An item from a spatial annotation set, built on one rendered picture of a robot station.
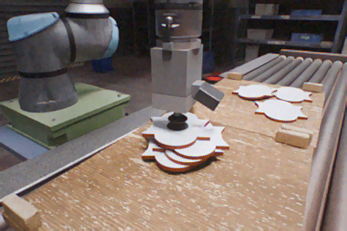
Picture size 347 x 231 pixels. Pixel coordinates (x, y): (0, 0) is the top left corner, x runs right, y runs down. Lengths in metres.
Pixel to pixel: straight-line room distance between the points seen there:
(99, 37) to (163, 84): 0.35
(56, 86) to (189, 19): 0.42
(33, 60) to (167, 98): 0.38
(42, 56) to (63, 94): 0.11
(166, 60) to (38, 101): 0.40
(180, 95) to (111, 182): 0.18
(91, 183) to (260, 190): 0.26
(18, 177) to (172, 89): 0.31
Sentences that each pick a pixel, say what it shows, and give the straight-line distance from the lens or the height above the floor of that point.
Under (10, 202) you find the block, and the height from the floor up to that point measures 0.96.
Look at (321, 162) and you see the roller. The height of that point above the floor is 0.92.
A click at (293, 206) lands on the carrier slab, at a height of 0.94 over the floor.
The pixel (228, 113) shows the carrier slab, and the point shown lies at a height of 0.94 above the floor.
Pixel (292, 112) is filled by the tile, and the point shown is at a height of 0.94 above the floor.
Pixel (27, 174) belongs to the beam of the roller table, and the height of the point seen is 0.92.
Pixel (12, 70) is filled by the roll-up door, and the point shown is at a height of 0.18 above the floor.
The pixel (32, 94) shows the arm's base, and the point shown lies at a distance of 0.69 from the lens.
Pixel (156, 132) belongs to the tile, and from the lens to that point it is 0.44.
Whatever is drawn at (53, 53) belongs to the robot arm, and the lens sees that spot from 0.67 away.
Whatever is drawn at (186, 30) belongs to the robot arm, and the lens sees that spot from 0.38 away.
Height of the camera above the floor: 1.18
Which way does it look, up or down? 24 degrees down
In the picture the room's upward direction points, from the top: straight up
